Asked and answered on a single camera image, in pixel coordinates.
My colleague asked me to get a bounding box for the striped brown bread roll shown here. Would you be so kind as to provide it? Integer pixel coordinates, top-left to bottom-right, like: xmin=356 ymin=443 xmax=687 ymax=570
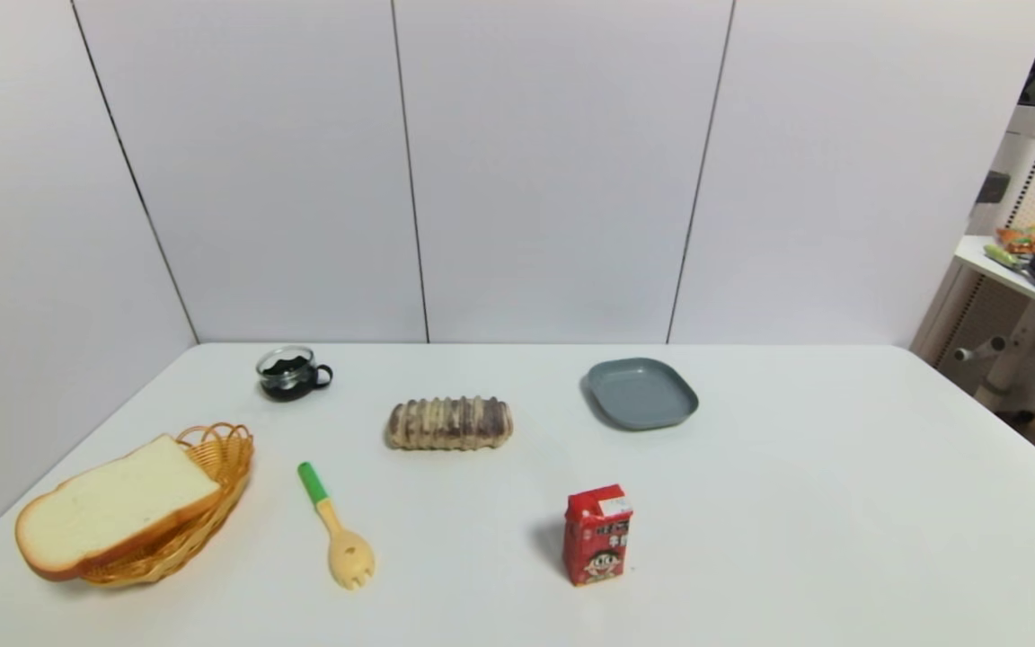
xmin=386 ymin=395 xmax=515 ymax=451

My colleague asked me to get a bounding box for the white bread slice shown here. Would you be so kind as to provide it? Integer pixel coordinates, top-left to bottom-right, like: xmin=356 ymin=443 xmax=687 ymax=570
xmin=14 ymin=435 xmax=223 ymax=582

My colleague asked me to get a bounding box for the white side table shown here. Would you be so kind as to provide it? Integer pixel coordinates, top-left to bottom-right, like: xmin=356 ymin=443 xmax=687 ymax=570
xmin=935 ymin=235 xmax=1035 ymax=423

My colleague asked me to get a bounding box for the glass cup black handle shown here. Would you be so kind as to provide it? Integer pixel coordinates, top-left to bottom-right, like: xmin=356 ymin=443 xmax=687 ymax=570
xmin=255 ymin=346 xmax=334 ymax=403

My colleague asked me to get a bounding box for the yellow wicker basket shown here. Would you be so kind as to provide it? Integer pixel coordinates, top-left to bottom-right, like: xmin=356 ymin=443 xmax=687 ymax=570
xmin=77 ymin=422 xmax=255 ymax=589

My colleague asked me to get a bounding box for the beige spork green handle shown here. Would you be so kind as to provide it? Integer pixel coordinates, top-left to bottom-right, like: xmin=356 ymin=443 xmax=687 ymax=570
xmin=296 ymin=461 xmax=376 ymax=591

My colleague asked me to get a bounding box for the grey square plate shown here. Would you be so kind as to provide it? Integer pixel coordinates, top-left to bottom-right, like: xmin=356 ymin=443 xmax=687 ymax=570
xmin=587 ymin=357 xmax=701 ymax=432

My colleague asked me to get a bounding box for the red milk carton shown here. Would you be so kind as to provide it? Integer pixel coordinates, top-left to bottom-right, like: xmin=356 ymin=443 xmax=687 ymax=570
xmin=562 ymin=484 xmax=635 ymax=589

